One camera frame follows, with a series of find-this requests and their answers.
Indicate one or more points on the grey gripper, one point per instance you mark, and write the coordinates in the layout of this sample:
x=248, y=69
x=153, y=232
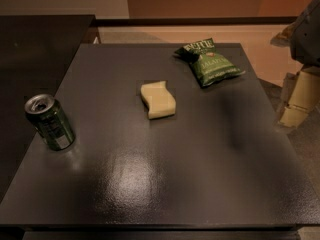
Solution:
x=307, y=37

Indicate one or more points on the yellow sponge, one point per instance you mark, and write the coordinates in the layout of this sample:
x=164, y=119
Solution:
x=158, y=99

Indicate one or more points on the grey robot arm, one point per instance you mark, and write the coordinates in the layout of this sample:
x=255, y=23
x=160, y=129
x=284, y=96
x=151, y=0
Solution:
x=303, y=37

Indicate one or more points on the green chips bag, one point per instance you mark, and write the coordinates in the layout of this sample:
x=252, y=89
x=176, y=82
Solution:
x=206, y=63

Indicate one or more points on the green soda can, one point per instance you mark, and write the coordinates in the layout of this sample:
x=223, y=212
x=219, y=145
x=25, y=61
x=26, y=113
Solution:
x=46, y=114

